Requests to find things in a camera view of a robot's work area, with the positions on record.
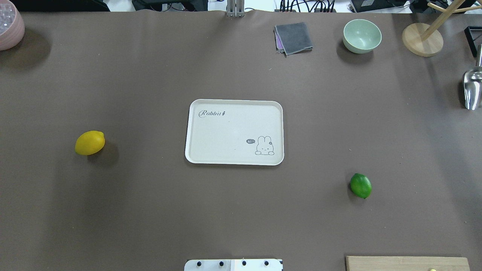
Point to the green lime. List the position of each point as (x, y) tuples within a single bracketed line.
[(361, 185)]

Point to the yellow lemon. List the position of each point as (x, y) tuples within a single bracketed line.
[(90, 143)]

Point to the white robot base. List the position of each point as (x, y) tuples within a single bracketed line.
[(234, 265)]

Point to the white rabbit tray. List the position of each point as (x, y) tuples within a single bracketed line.
[(243, 132)]

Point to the grey folded cloth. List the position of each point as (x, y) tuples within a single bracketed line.
[(292, 38)]

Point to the green bowl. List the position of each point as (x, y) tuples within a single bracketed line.
[(361, 36)]

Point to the wooden cutting board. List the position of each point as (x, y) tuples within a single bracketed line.
[(378, 263)]

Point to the wooden mug tree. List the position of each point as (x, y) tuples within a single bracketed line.
[(424, 39)]

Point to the metal scoop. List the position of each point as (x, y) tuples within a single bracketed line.
[(472, 83)]

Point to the pink bowl of ice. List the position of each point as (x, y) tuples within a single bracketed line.
[(12, 25)]

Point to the aluminium frame post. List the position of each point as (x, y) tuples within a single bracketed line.
[(235, 8)]

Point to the black wire glass rack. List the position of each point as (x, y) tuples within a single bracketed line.
[(472, 33)]

